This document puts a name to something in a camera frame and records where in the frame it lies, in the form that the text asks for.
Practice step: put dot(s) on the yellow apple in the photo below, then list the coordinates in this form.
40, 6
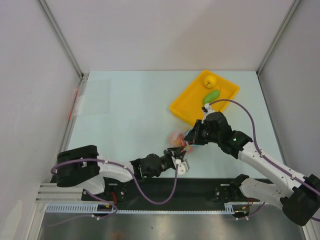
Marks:
210, 81

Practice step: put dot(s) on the right aluminium corner post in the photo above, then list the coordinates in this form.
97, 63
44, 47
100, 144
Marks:
279, 35

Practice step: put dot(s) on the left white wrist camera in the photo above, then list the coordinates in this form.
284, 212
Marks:
182, 166

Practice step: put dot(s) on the aluminium corner post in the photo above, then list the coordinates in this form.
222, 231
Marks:
53, 24
279, 35

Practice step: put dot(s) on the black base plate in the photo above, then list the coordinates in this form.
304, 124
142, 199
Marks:
165, 194

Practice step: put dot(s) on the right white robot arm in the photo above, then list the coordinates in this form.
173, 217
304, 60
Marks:
297, 195

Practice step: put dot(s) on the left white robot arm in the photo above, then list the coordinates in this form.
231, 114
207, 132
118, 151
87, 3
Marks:
83, 167

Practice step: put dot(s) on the clear zip top bag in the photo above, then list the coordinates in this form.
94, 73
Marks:
177, 139

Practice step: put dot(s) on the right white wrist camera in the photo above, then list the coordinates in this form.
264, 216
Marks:
207, 109

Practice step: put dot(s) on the green leaf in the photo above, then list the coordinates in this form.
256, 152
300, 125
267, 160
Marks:
213, 95

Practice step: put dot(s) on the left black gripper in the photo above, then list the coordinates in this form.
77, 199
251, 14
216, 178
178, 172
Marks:
174, 152

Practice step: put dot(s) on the left aluminium corner post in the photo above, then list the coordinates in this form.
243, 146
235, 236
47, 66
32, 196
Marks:
53, 24

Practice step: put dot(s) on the yellow plastic tray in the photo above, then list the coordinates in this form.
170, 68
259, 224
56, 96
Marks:
188, 105

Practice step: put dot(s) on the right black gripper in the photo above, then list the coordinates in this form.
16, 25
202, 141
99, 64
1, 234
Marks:
194, 133

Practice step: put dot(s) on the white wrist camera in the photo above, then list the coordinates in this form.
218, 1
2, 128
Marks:
207, 109
182, 166

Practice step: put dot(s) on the white cable duct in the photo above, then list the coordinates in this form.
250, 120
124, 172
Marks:
92, 208

